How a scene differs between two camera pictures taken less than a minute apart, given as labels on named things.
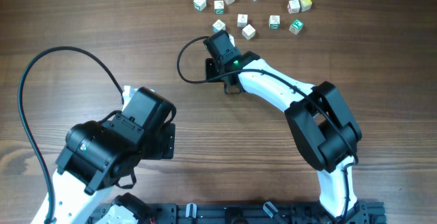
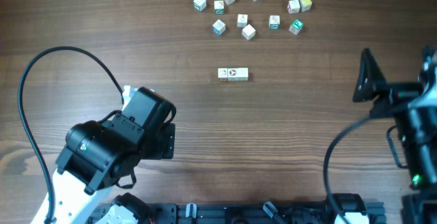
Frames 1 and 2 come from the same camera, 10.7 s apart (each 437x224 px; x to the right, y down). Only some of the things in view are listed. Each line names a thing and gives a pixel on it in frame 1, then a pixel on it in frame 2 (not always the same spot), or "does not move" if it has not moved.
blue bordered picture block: [218, 26] does not move
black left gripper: [162, 145] does not move
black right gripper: [209, 65] → [370, 78]
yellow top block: [305, 3] does not move
